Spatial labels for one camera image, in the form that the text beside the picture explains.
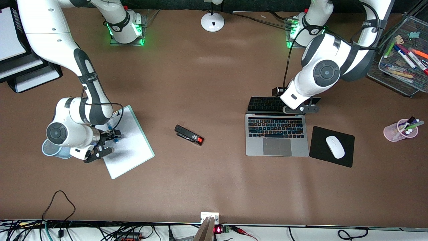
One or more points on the black stapler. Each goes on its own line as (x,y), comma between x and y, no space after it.
(189,135)

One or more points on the aluminium profile post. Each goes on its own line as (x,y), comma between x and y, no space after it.
(207,231)

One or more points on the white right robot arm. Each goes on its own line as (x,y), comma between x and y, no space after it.
(50,36)

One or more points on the white paper sheet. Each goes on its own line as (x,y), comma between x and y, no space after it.
(130,150)

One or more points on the red capped white marker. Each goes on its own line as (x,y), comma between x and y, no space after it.
(416,62)

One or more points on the light blue mesh pen cup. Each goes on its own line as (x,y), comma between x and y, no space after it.
(48,149)

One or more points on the green marker in cup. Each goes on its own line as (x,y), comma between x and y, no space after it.
(416,125)

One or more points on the black metal mesh tray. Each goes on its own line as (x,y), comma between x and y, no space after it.
(401,87)

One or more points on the silver laptop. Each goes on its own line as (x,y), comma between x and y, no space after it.
(276,147)

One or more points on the white lamp base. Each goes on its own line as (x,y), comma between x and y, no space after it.
(212,21)

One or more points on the blue capped white marker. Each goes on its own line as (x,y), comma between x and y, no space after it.
(405,57)

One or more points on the red led circuit board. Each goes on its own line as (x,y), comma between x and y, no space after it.
(222,229)

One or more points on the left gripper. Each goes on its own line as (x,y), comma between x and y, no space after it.
(278,90)

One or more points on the black mouse pad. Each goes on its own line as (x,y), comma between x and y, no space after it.
(317,147)

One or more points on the pink translucent cup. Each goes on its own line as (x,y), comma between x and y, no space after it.
(391,134)

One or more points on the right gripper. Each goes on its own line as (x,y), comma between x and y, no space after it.
(106,136)

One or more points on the mint green clipboard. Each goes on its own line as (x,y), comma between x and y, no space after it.
(151,154)

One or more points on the white computer mouse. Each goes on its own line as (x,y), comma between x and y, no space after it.
(335,147)

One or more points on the black orange power strip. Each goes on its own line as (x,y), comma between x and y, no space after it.
(128,237)

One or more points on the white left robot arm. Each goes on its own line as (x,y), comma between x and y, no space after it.
(321,53)

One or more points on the black capped marker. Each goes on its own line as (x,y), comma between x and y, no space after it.
(408,121)

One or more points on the green marker in tray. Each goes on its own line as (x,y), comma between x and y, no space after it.
(389,48)

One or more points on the orange highlighter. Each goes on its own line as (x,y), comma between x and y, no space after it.
(419,53)

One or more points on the black stacked document tray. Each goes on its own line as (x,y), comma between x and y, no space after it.
(55,72)

